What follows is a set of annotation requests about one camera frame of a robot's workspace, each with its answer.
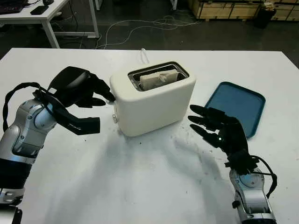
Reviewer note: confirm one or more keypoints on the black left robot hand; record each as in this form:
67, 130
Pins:
70, 86

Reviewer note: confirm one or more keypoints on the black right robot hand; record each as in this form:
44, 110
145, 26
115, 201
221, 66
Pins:
231, 135

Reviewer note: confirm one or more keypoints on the white toaster lever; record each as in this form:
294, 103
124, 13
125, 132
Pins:
110, 102

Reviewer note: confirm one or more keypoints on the slice of white bread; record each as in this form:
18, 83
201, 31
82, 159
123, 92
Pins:
154, 80

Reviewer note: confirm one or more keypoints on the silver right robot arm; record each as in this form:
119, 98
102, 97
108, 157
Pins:
252, 200

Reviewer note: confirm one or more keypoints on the blue plastic tray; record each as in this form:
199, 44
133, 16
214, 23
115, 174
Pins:
236, 100

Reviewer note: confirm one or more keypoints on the small silver toaster dial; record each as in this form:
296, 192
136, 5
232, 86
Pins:
115, 118

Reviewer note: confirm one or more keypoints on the cream two-slot toaster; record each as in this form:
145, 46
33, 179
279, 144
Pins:
151, 109

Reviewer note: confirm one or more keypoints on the white office desk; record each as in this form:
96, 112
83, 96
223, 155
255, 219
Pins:
35, 19

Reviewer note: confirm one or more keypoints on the black smartphone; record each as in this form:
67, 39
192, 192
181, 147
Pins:
39, 10

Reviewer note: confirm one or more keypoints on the black computer mouse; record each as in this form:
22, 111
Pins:
47, 2

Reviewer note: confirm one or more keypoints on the black laptop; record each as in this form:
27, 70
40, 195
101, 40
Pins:
10, 6

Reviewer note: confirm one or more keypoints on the black waste bin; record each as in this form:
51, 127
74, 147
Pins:
265, 18

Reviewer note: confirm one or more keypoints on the wooden crate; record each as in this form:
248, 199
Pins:
229, 9

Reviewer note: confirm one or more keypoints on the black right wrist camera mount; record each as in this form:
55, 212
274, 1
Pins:
241, 162

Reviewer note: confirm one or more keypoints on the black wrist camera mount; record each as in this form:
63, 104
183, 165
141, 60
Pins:
86, 126
241, 162

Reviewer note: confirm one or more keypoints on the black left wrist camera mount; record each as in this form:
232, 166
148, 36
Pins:
86, 126

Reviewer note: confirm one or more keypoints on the white table frame legs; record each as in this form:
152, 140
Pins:
97, 4

